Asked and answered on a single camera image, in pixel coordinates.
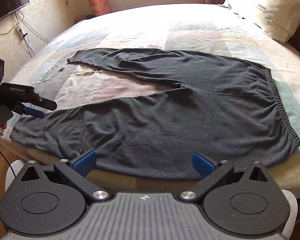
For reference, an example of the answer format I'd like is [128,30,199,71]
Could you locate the dark grey trousers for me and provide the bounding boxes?
[10,48,300,180]

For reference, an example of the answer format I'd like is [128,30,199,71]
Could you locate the white power strip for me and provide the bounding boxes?
[16,27,28,40]

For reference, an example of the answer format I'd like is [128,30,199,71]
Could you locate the grey upholstered seat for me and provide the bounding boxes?
[281,190,298,239]

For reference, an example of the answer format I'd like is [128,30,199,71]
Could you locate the pastel patchwork bed sheet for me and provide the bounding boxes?
[12,4,300,198]

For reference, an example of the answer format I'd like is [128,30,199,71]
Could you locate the cream printed pillow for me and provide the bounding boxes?
[223,0,300,43]

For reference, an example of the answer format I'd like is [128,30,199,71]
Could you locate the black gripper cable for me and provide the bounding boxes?
[0,142,17,181]

